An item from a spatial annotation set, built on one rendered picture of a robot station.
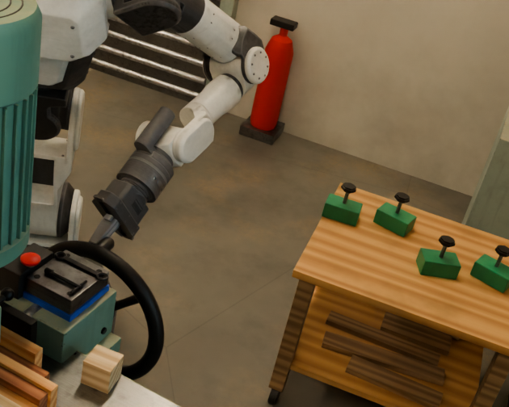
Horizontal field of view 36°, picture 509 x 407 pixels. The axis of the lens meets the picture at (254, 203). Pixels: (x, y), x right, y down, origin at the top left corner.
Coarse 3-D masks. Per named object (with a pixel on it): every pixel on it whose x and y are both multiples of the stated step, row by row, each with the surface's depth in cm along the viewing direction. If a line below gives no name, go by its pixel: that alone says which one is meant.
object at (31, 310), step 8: (0, 304) 114; (8, 304) 114; (32, 304) 120; (8, 312) 113; (16, 312) 113; (24, 312) 118; (32, 312) 119; (8, 320) 113; (16, 320) 113; (24, 320) 112; (32, 320) 112; (8, 328) 114; (16, 328) 113; (24, 328) 112; (32, 328) 112; (24, 336) 113; (32, 336) 113
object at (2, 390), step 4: (0, 384) 109; (0, 388) 108; (4, 388) 108; (0, 392) 107; (4, 392) 107; (8, 392) 108; (12, 392) 108; (4, 396) 107; (8, 396) 107; (12, 396) 107; (16, 396) 107; (12, 400) 107; (16, 400) 107; (20, 400) 107; (24, 400) 107; (20, 404) 106; (24, 404) 107; (28, 404) 107; (32, 404) 107
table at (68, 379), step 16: (112, 336) 131; (80, 352) 122; (48, 368) 118; (64, 368) 119; (80, 368) 119; (64, 384) 116; (80, 384) 117; (128, 384) 119; (64, 400) 114; (80, 400) 114; (96, 400) 115; (112, 400) 115; (128, 400) 116; (144, 400) 117; (160, 400) 117
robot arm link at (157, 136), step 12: (168, 108) 152; (156, 120) 150; (168, 120) 152; (144, 132) 149; (156, 132) 150; (168, 132) 153; (144, 144) 148; (156, 144) 152; (168, 144) 151; (132, 156) 151; (144, 156) 149; (156, 156) 149; (168, 156) 152; (168, 168) 151; (168, 180) 152
